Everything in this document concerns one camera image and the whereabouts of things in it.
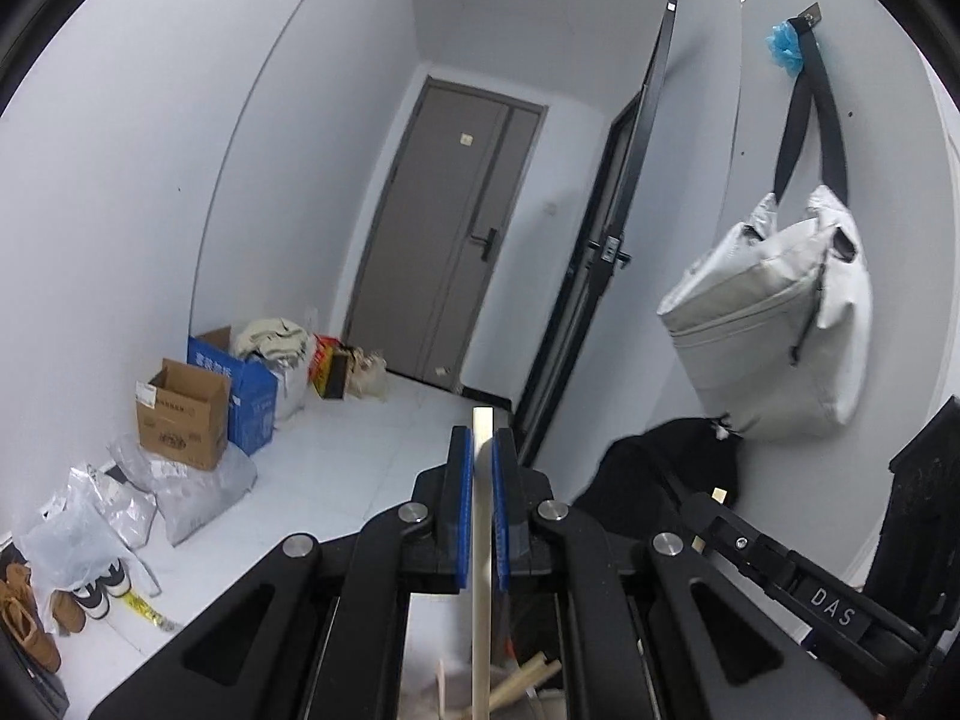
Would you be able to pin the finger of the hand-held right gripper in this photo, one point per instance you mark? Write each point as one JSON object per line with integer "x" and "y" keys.
{"x": 742, "y": 547}

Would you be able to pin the blue cardboard box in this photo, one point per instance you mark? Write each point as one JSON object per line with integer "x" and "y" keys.
{"x": 255, "y": 405}

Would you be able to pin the brown cardboard box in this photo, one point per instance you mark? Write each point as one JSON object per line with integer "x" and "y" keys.
{"x": 184, "y": 420}

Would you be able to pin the large grey mailer bag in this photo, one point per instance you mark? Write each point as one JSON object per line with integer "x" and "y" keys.
{"x": 195, "y": 491}

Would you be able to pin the black framed door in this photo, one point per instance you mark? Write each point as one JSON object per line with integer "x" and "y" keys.
{"x": 592, "y": 277}

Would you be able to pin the blue plastic shoe cover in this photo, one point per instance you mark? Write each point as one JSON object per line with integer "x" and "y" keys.
{"x": 784, "y": 45}

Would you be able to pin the light grey shoulder bag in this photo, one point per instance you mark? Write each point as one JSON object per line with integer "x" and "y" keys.
{"x": 765, "y": 315}

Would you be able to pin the crumpled translucent plastic bag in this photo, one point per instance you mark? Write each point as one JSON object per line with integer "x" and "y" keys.
{"x": 60, "y": 547}

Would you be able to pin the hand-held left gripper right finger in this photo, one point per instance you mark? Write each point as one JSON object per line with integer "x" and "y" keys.
{"x": 501, "y": 510}

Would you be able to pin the black backpack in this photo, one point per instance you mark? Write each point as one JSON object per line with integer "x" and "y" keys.
{"x": 637, "y": 480}

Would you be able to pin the small grey mailer bag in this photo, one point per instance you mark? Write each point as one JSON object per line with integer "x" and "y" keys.
{"x": 112, "y": 502}

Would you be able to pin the beige cloth heap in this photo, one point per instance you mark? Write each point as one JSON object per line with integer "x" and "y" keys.
{"x": 270, "y": 337}

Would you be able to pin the white wall hook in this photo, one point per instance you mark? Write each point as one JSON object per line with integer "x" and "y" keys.
{"x": 724, "y": 427}

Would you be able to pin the brown boot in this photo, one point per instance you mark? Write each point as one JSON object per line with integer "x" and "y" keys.
{"x": 30, "y": 622}
{"x": 67, "y": 611}

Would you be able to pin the red snack bag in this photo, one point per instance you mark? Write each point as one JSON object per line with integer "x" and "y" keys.
{"x": 322, "y": 364}

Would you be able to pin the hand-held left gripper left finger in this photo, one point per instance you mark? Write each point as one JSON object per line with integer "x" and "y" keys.
{"x": 465, "y": 510}

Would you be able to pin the grey entrance door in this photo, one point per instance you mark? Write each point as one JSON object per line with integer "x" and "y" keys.
{"x": 427, "y": 240}

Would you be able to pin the yellow wrapper strip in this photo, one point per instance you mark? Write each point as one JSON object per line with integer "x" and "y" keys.
{"x": 146, "y": 607}

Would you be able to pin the white and black sneaker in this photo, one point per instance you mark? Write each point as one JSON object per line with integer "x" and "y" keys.
{"x": 88, "y": 596}
{"x": 114, "y": 577}

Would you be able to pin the clear plastic bag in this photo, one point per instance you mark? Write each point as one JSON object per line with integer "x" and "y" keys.
{"x": 291, "y": 390}

